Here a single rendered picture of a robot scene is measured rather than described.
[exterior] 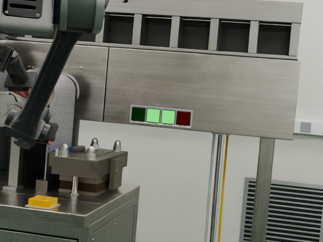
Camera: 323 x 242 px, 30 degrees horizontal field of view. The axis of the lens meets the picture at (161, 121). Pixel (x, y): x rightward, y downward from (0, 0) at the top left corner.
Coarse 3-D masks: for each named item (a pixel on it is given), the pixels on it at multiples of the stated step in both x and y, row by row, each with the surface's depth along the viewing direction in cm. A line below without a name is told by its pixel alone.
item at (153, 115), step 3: (147, 111) 236; (150, 111) 235; (153, 111) 235; (156, 111) 235; (159, 111) 235; (147, 114) 236; (150, 114) 235; (153, 114) 235; (156, 114) 235; (159, 114) 235; (147, 117) 236; (150, 117) 236; (153, 117) 235; (156, 117) 235; (159, 117) 235; (147, 120) 236; (150, 120) 236; (153, 120) 235; (156, 120) 235
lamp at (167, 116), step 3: (162, 111) 234; (165, 111) 234; (168, 111) 234; (171, 111) 234; (174, 111) 233; (162, 114) 234; (165, 114) 234; (168, 114) 234; (171, 114) 234; (174, 114) 233; (162, 117) 235; (165, 117) 234; (168, 117) 234; (171, 117) 234; (162, 120) 235; (165, 120) 234; (168, 120) 234; (171, 120) 234; (171, 123) 234
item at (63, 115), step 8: (56, 112) 216; (64, 112) 224; (72, 112) 232; (56, 120) 217; (64, 120) 225; (72, 120) 233; (64, 128) 226; (72, 128) 234; (56, 136) 218; (64, 136) 226; (56, 144) 219; (48, 152) 212
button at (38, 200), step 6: (30, 198) 184; (36, 198) 185; (42, 198) 186; (48, 198) 186; (54, 198) 187; (30, 204) 184; (36, 204) 184; (42, 204) 183; (48, 204) 183; (54, 204) 187
